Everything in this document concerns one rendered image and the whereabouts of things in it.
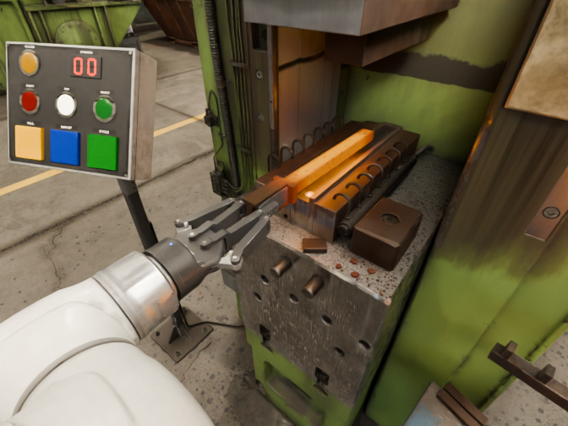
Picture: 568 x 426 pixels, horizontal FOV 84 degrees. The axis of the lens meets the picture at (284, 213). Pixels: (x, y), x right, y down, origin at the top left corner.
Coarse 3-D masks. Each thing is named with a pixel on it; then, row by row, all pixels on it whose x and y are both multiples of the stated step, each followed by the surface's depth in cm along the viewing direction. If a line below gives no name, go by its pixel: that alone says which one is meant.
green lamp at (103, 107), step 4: (100, 100) 69; (104, 100) 69; (108, 100) 69; (96, 104) 69; (100, 104) 69; (104, 104) 69; (108, 104) 69; (96, 108) 69; (100, 108) 69; (104, 108) 69; (108, 108) 69; (96, 112) 70; (100, 112) 69; (104, 112) 69; (108, 112) 69; (100, 116) 69; (104, 116) 69; (108, 116) 69
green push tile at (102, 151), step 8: (88, 136) 70; (96, 136) 70; (104, 136) 69; (112, 136) 69; (88, 144) 70; (96, 144) 70; (104, 144) 70; (112, 144) 69; (88, 152) 71; (96, 152) 70; (104, 152) 70; (112, 152) 70; (88, 160) 71; (96, 160) 71; (104, 160) 70; (112, 160) 70; (104, 168) 71; (112, 168) 70
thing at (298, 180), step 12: (360, 132) 71; (372, 132) 72; (348, 144) 66; (360, 144) 68; (324, 156) 61; (336, 156) 62; (348, 156) 66; (300, 168) 57; (312, 168) 58; (324, 168) 59; (276, 180) 52; (288, 180) 54; (300, 180) 54; (312, 180) 57; (264, 192) 49; (276, 192) 50; (288, 192) 52; (252, 204) 47
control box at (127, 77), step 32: (64, 64) 70; (96, 64) 68; (128, 64) 67; (96, 96) 69; (128, 96) 68; (64, 128) 72; (96, 128) 70; (128, 128) 69; (32, 160) 75; (128, 160) 70
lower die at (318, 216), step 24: (336, 144) 78; (384, 144) 77; (408, 144) 77; (288, 168) 70; (360, 168) 68; (384, 168) 68; (336, 192) 61; (288, 216) 65; (312, 216) 61; (336, 216) 57
